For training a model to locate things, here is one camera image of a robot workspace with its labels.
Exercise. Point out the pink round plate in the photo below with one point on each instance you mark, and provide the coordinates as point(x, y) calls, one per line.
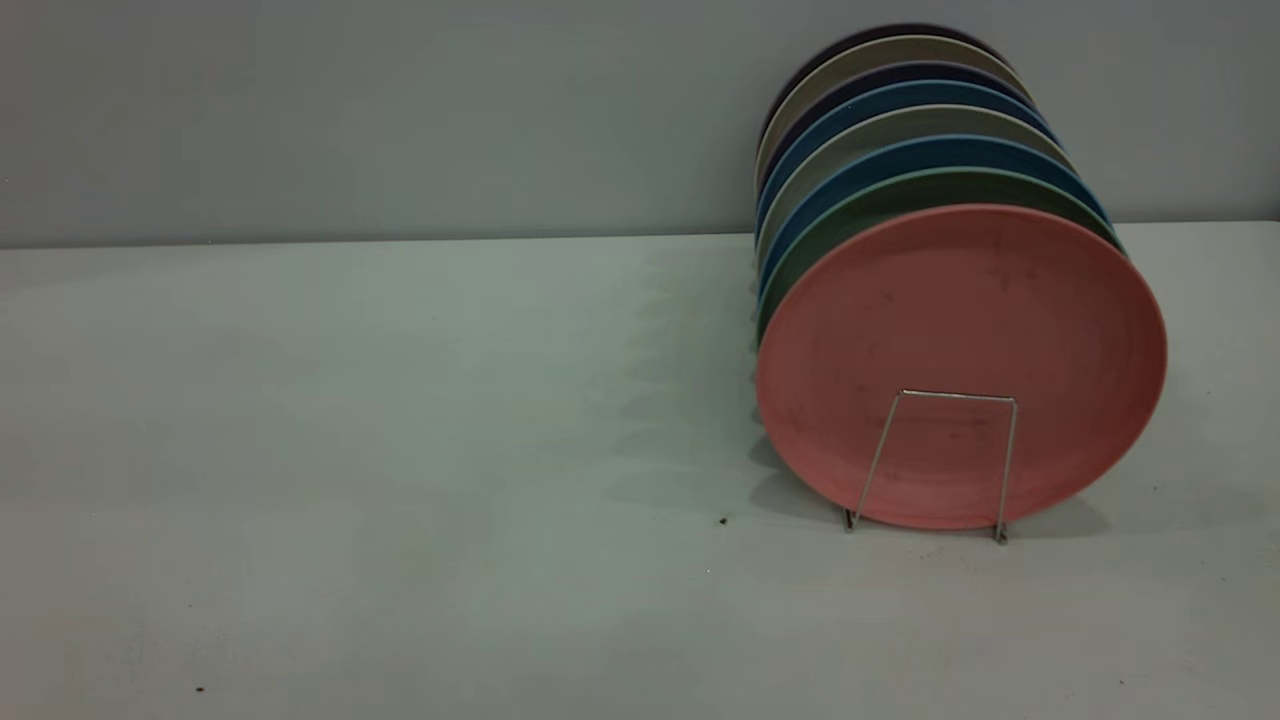
point(960, 320)

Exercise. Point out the green round plate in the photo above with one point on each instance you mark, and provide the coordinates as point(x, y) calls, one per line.
point(900, 190)

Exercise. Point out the blue round plate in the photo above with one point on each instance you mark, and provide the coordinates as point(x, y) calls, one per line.
point(890, 155)
point(880, 101)

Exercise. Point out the beige round plate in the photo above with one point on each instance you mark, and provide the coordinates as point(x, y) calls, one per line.
point(890, 50)
point(880, 126)

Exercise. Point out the dark purple round plate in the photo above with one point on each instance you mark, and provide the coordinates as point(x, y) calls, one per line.
point(900, 72)
point(900, 29)

